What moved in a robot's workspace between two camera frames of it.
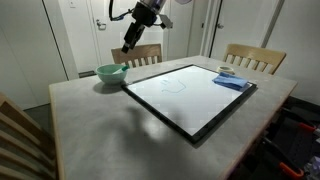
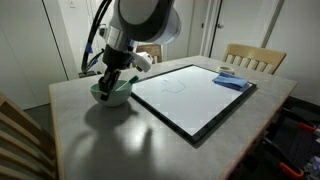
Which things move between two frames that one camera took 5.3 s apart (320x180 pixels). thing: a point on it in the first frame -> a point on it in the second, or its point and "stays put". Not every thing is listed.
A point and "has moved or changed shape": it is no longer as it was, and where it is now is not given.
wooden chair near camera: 25,151 stays put
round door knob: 220,26 stays put
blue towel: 231,81 stays put
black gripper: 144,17 -> 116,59
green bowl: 111,73 has moved or changed shape
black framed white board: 188,101 stays put
